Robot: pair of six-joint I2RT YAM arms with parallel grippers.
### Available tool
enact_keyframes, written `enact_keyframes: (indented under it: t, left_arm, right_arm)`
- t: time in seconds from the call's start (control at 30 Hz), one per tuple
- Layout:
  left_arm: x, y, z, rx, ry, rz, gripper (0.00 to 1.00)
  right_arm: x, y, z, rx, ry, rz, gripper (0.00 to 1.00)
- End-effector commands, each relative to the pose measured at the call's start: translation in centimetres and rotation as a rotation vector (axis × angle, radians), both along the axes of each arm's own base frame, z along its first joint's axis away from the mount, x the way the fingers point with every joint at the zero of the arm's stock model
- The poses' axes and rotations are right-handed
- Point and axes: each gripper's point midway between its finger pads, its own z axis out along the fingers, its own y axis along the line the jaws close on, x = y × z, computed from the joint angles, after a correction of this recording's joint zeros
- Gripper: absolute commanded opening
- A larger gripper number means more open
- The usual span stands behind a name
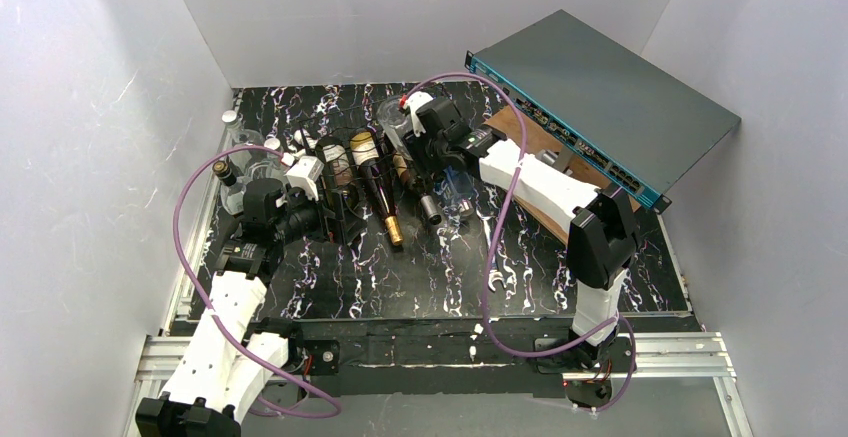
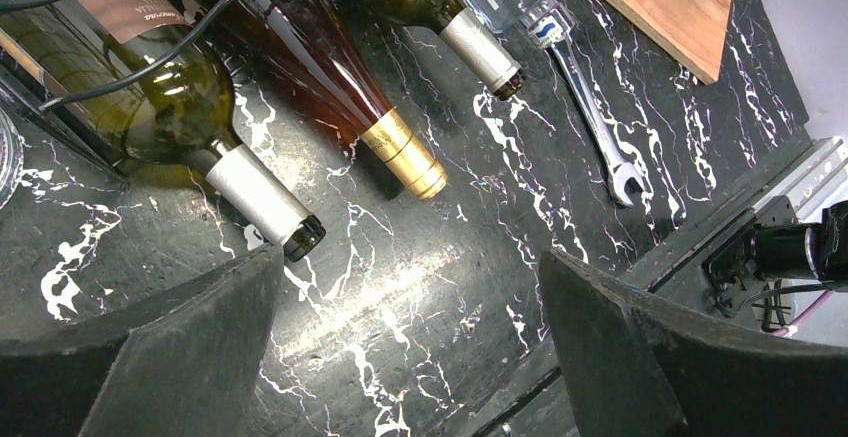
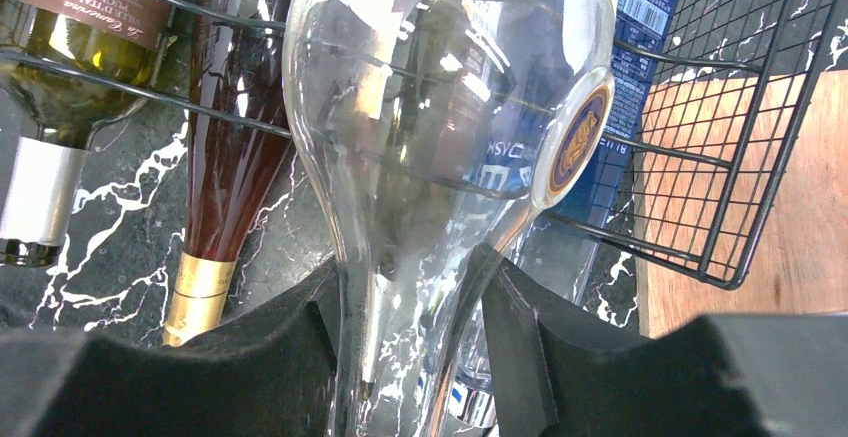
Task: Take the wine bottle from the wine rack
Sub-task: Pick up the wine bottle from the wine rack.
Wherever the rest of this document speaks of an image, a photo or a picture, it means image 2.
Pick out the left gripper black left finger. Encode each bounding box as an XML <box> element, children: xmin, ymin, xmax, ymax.
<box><xmin>1</xmin><ymin>245</ymin><xmax>285</xmax><ymax>436</ymax></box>

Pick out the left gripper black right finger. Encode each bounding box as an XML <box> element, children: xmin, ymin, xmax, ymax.
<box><xmin>539</xmin><ymin>250</ymin><xmax>847</xmax><ymax>436</ymax></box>

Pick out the clear bottle dark label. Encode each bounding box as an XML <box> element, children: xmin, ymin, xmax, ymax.
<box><xmin>0</xmin><ymin>110</ymin><xmax>24</xmax><ymax>208</ymax></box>

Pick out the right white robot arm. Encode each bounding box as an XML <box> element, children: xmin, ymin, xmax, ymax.
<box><xmin>702</xmin><ymin>201</ymin><xmax>847</xmax><ymax>337</ymax></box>

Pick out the dark wine bottle silver cap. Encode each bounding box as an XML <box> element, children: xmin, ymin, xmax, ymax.
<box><xmin>1</xmin><ymin>0</ymin><xmax>325</xmax><ymax>261</ymax></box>

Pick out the dark wine bottle gold cap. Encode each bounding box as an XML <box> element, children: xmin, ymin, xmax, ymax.
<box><xmin>173</xmin><ymin>0</ymin><xmax>447</xmax><ymax>200</ymax></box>

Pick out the silver combination wrench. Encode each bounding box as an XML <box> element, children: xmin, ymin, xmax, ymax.
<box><xmin>550</xmin><ymin>37</ymin><xmax>645</xmax><ymax>208</ymax></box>

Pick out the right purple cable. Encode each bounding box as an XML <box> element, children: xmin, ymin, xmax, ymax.
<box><xmin>771</xmin><ymin>288</ymin><xmax>837</xmax><ymax>339</ymax></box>

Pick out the aluminium frame rail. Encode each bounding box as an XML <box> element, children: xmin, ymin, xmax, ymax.
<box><xmin>752</xmin><ymin>136</ymin><xmax>847</xmax><ymax>222</ymax></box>

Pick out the black wire wine rack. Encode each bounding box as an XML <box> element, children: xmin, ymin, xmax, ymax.
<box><xmin>0</xmin><ymin>0</ymin><xmax>333</xmax><ymax>184</ymax></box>

